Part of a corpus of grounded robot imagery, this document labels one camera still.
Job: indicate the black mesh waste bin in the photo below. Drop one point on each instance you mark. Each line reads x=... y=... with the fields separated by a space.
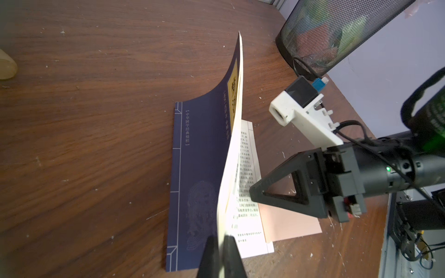
x=319 y=34

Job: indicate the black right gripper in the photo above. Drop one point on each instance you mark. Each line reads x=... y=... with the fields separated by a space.
x=335 y=182

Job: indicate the dark blue paperback book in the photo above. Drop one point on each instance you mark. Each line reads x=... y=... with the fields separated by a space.
x=214 y=165

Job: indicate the green rake with wooden handle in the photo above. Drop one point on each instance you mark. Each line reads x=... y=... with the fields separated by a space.
x=8 y=67

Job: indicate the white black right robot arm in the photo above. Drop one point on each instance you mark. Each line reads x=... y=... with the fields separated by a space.
x=426 y=127

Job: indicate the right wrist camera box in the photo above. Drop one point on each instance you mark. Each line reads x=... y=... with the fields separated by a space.
x=301 y=105

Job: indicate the pink sticky note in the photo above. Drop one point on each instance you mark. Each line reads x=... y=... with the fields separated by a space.
x=280 y=224

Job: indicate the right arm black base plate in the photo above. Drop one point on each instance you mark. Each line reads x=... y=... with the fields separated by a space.
x=407 y=217

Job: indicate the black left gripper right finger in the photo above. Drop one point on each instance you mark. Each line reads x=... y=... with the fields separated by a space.
x=232 y=264

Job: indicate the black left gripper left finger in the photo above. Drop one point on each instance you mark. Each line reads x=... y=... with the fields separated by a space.
x=210 y=262

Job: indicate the right small circuit board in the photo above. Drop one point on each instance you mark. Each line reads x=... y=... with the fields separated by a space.
x=425 y=256

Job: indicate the aluminium mounting rail frame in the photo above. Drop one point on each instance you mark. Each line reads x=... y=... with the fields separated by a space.
x=393 y=264

